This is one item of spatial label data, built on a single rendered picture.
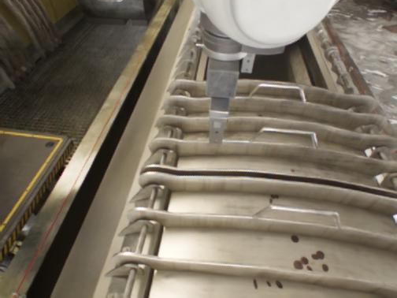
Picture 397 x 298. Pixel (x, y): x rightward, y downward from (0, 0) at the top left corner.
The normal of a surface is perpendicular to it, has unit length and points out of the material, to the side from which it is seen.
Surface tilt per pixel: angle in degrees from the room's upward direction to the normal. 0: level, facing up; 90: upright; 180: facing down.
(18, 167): 0
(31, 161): 0
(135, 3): 90
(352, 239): 90
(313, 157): 90
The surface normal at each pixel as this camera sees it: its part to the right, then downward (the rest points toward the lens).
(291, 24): 0.13, 0.73
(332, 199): -0.11, 0.72
